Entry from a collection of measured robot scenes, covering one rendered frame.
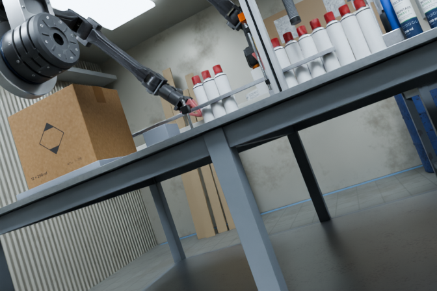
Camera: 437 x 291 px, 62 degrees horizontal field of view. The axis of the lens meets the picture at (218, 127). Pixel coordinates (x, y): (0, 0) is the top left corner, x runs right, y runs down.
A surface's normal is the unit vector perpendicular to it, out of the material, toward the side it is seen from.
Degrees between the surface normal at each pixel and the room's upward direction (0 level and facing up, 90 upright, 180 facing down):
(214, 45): 90
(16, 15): 90
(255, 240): 90
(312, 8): 90
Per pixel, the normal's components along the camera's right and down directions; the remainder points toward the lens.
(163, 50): -0.33, 0.02
